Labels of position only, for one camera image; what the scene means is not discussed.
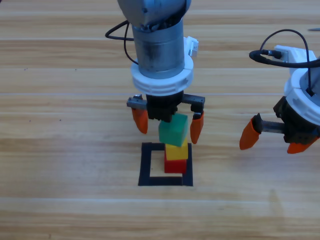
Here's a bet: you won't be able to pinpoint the yellow wooden cube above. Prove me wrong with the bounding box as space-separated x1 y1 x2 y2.
164 139 189 161

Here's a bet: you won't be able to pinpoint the red wooden cube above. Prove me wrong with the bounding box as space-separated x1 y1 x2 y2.
163 152 188 174

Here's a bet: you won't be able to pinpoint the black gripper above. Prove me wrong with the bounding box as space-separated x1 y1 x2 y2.
239 96 320 155
126 91 206 145

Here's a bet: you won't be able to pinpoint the green wooden cube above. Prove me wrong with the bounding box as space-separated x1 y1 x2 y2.
158 113 189 148

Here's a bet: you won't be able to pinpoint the black tape square outline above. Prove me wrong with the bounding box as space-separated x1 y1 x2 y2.
137 142 194 188

